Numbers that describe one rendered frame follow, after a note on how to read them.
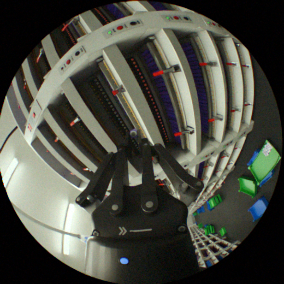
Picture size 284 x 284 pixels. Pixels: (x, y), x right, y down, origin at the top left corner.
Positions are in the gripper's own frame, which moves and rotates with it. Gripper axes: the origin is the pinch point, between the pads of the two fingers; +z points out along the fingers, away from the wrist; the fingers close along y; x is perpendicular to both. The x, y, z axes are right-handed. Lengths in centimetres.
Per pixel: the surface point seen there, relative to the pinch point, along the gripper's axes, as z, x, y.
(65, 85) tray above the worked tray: 12.5, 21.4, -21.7
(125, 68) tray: 12.4, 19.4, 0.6
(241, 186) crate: -4, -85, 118
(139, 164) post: 30.3, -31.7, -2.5
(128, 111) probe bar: 18.8, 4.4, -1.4
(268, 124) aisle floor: -4, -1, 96
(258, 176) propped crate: -16, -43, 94
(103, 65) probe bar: 15.5, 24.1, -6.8
